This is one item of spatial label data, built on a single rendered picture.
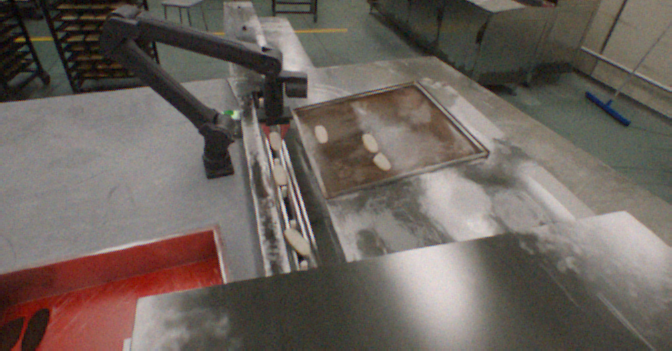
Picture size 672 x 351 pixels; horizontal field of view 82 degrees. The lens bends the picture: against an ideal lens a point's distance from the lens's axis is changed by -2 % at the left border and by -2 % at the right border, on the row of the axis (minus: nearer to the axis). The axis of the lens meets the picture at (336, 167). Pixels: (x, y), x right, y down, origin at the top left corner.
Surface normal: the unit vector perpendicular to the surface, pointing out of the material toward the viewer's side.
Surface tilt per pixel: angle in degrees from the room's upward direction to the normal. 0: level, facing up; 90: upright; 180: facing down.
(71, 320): 0
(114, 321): 0
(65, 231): 0
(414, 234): 10
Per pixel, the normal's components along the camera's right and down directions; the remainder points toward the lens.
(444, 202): -0.11, -0.77
